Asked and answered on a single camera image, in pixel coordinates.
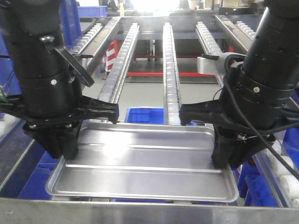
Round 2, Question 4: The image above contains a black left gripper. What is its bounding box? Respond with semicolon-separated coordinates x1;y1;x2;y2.
0;95;119;130

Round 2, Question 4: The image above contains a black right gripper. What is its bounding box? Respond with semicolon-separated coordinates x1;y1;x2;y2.
178;99;299;145

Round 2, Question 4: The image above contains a silver ribbed metal tray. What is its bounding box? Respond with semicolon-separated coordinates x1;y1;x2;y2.
46;122;238;203

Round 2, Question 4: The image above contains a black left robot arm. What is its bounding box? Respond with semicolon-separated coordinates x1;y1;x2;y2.
0;0;119;142

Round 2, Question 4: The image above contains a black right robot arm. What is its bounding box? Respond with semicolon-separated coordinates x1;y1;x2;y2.
179;0;299;136

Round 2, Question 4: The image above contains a steel front shelf beam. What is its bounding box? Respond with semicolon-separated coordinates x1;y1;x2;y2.
0;198;299;224

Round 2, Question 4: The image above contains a roller track with white wheels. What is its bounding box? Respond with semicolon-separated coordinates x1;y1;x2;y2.
98;23;140;104

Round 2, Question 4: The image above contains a blue bin lower middle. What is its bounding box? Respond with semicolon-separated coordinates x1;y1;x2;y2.
125;106;164;125

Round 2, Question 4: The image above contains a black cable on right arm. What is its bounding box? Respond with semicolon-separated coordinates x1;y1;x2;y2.
212;53;299;182

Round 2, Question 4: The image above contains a red metal frame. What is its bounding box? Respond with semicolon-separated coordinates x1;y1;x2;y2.
128;54;228;77

